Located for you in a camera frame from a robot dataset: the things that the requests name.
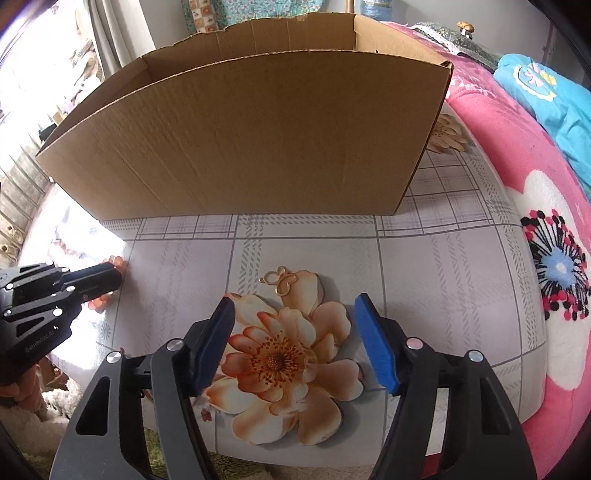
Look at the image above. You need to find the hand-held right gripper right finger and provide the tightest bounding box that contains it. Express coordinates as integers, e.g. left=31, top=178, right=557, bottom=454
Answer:
left=353, top=293, right=539, bottom=480

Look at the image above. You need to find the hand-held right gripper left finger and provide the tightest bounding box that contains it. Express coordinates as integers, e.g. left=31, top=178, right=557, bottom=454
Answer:
left=51, top=298, right=236, bottom=480

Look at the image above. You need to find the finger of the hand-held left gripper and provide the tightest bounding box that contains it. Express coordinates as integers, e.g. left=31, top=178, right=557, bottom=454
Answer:
left=0, top=284, right=122, bottom=330
left=0, top=261, right=123, bottom=296

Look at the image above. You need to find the gold butterfly outline pendant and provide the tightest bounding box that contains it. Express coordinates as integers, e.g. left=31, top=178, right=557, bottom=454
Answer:
left=260, top=266, right=302, bottom=296

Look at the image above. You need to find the brown cardboard box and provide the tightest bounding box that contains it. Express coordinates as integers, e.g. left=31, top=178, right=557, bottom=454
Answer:
left=36, top=13, right=454, bottom=220

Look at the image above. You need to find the person's left hand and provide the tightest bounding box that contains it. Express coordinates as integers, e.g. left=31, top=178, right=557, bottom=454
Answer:
left=0, top=369, right=51, bottom=411

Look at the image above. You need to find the white fluffy blanket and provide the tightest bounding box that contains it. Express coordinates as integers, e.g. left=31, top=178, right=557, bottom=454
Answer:
left=0, top=385, right=75, bottom=462

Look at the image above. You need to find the pink flower blanket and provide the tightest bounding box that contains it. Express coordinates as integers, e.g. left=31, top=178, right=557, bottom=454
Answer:
left=422, top=21, right=591, bottom=480

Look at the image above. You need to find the grey curtain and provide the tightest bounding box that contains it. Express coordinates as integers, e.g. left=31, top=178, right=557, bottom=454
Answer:
left=90, top=0, right=185, bottom=84

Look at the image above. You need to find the orange checked cloth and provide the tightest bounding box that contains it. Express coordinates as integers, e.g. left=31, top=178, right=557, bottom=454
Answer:
left=182, top=0, right=218, bottom=33

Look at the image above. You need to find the blue garment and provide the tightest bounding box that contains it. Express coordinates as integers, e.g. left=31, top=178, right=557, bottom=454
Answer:
left=493, top=53, right=591, bottom=195

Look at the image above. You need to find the teal floral cloth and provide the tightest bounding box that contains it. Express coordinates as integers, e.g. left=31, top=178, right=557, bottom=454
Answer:
left=217, top=0, right=324, bottom=17

